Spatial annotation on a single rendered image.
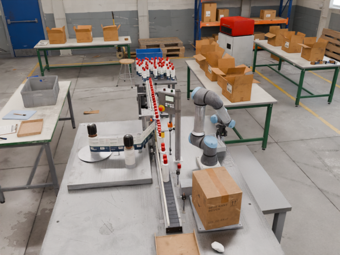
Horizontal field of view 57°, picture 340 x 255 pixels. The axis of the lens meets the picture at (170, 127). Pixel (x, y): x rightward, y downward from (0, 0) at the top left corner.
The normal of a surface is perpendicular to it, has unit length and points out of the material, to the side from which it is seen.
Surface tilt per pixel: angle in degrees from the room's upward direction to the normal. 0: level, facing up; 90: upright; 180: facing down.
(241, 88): 92
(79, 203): 0
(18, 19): 90
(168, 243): 0
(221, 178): 0
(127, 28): 90
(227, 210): 90
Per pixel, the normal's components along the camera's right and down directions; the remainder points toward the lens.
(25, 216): -0.01, -0.89
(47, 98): 0.22, 0.44
